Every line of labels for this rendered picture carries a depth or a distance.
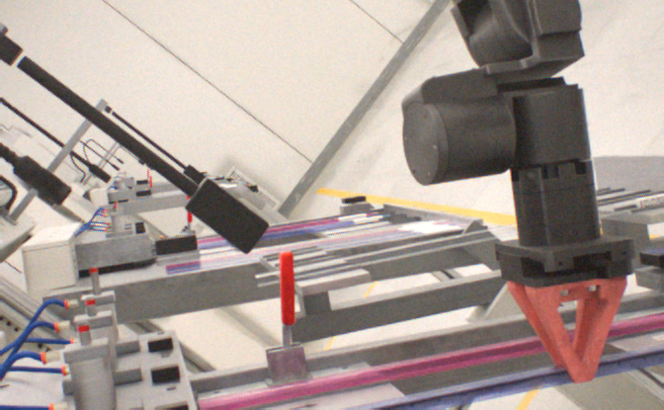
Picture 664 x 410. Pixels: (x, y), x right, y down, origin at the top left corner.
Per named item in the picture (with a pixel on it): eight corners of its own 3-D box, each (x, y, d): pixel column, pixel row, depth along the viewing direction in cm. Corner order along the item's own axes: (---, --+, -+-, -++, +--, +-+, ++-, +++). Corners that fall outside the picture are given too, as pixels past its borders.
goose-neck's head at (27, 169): (74, 188, 84) (26, 153, 83) (73, 189, 82) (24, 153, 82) (59, 206, 84) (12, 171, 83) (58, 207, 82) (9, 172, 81)
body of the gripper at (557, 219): (547, 280, 70) (533, 167, 70) (495, 267, 80) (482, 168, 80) (640, 265, 71) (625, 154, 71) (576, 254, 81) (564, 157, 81)
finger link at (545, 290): (549, 396, 72) (532, 259, 72) (512, 377, 80) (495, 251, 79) (643, 379, 74) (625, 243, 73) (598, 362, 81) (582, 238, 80)
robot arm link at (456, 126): (571, -25, 73) (512, 20, 81) (418, -12, 69) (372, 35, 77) (613, 145, 71) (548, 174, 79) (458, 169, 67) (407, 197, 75)
